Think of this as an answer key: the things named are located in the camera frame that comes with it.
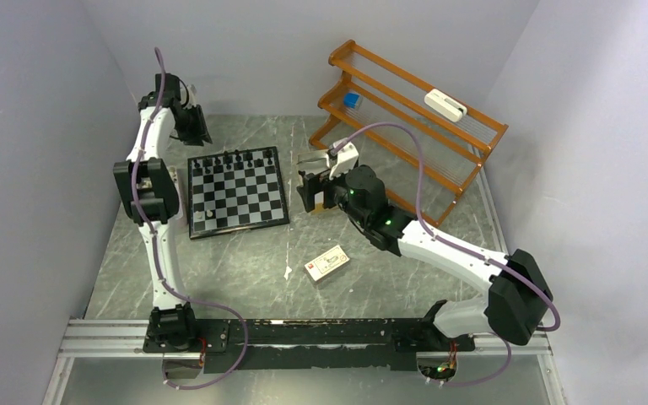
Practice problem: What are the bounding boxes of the tin box black pieces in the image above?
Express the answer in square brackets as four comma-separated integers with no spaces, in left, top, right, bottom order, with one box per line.
[295,150,329,186]

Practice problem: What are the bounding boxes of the tin box white pieces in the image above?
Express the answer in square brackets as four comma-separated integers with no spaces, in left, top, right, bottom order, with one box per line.
[168,165,187,232]

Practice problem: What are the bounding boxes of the orange wooden rack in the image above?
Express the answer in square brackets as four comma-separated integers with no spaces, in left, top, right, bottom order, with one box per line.
[309,40,508,225]

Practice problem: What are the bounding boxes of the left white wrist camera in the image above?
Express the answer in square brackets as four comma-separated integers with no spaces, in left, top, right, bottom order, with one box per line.
[187,84,197,108]

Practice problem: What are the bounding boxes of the white red card box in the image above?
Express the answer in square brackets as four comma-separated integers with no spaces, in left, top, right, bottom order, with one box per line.
[304,245,350,283]

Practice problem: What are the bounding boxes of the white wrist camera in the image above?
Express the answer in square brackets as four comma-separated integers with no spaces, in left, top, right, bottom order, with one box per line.
[187,84,197,108]
[327,140,359,181]

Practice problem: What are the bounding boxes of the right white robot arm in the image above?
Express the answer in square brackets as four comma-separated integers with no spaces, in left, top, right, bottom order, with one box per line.
[296,165,560,349]

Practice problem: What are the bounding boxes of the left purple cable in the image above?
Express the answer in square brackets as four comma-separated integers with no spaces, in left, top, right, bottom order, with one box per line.
[129,46,251,392]

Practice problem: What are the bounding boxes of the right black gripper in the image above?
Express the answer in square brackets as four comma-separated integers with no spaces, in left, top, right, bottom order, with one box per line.
[296,164,369,229]

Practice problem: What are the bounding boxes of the white device on rack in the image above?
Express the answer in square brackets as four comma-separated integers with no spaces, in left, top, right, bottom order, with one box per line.
[424,89,467,122]

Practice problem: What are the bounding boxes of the aluminium rail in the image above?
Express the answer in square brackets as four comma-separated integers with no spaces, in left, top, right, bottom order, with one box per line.
[57,319,553,359]

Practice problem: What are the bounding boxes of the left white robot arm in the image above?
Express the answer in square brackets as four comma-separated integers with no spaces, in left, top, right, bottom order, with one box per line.
[113,73,212,351]

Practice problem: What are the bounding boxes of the blue block on rack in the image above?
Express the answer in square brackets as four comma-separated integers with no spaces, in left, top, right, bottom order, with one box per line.
[342,92,363,110]

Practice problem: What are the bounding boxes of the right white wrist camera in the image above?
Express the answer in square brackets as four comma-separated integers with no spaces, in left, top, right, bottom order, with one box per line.
[327,140,359,181]

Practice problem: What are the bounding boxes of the black mounting base plate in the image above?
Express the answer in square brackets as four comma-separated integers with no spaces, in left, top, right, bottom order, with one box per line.
[142,318,475,374]

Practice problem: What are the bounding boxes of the black white chessboard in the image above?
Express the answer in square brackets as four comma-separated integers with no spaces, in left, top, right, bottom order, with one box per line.
[187,146,289,240]

